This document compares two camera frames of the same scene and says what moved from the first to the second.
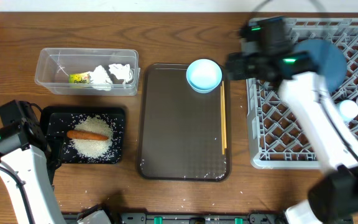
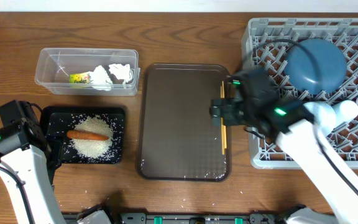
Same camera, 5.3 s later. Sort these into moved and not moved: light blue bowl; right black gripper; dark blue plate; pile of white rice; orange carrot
Moved: light blue bowl; right black gripper
Not moved: orange carrot; pile of white rice; dark blue plate
